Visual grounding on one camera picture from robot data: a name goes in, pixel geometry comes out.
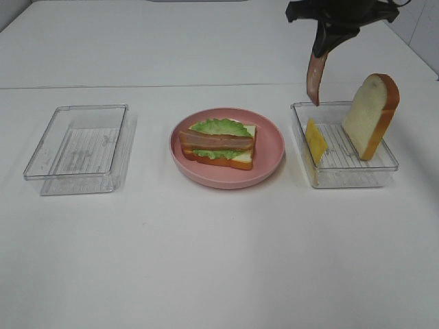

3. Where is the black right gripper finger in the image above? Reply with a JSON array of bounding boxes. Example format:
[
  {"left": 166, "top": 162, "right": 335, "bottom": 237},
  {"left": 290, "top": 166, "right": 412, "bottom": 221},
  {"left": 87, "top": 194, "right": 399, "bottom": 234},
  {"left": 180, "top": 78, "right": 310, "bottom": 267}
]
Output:
[
  {"left": 320, "top": 27, "right": 359, "bottom": 56},
  {"left": 312, "top": 21, "right": 327, "bottom": 57}
]

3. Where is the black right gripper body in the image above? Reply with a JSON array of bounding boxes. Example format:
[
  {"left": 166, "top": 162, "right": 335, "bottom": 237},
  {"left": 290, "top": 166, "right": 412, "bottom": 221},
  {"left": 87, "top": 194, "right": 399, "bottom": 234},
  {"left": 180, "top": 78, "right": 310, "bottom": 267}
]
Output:
[{"left": 285, "top": 0, "right": 399, "bottom": 28}]

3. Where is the bacon strip container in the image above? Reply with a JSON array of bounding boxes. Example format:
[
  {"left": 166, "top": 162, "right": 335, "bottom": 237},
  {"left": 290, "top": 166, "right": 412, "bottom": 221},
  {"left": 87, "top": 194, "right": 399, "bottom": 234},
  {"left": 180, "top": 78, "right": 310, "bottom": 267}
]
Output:
[
  {"left": 307, "top": 53, "right": 328, "bottom": 106},
  {"left": 178, "top": 129, "right": 255, "bottom": 150}
]

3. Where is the green lettuce leaf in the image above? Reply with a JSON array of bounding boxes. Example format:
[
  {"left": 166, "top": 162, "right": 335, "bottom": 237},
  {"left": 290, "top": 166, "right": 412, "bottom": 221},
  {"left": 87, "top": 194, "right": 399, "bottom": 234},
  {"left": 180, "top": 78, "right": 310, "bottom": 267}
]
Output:
[{"left": 189, "top": 119, "right": 256, "bottom": 160}]

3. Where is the bread slice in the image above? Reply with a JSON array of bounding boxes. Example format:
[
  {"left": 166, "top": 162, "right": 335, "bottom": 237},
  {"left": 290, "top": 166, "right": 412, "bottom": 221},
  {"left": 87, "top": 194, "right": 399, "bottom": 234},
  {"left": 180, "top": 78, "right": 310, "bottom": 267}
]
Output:
[
  {"left": 180, "top": 123, "right": 257, "bottom": 171},
  {"left": 342, "top": 73, "right": 400, "bottom": 160}
]

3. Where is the upright bread slice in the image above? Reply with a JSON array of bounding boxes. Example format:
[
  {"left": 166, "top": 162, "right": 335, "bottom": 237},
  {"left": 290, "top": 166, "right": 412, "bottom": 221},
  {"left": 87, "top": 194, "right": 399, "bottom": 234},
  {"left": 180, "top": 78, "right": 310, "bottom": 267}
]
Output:
[{"left": 342, "top": 73, "right": 400, "bottom": 160}]

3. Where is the yellow cheese slice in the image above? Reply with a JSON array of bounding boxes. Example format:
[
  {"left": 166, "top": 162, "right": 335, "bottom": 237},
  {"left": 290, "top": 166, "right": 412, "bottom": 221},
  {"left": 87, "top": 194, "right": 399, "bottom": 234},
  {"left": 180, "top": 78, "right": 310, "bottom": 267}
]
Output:
[{"left": 305, "top": 118, "right": 328, "bottom": 165}]

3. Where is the pink round plate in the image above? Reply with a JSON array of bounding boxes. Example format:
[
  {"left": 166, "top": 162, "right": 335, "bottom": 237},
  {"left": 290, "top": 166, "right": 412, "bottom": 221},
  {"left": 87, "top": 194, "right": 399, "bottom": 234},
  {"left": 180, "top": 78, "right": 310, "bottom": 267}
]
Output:
[{"left": 169, "top": 108, "right": 285, "bottom": 189}]

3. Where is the clear plastic right container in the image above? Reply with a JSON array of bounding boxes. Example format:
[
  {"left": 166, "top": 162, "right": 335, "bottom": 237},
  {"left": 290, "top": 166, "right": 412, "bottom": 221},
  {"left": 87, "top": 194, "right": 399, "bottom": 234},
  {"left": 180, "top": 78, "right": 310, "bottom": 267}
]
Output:
[{"left": 291, "top": 101, "right": 399, "bottom": 188}]

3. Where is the clear plastic container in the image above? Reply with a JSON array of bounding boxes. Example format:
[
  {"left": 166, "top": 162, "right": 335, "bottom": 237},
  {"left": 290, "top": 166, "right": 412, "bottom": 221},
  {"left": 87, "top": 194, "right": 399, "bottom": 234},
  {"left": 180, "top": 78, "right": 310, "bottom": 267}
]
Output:
[
  {"left": 291, "top": 101, "right": 399, "bottom": 188},
  {"left": 23, "top": 104, "right": 132, "bottom": 196}
]

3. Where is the clear plastic left container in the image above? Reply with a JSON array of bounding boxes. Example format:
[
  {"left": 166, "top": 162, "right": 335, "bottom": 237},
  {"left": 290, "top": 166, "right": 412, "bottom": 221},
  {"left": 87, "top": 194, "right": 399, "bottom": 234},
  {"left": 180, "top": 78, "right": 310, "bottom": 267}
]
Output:
[{"left": 23, "top": 104, "right": 132, "bottom": 196}]

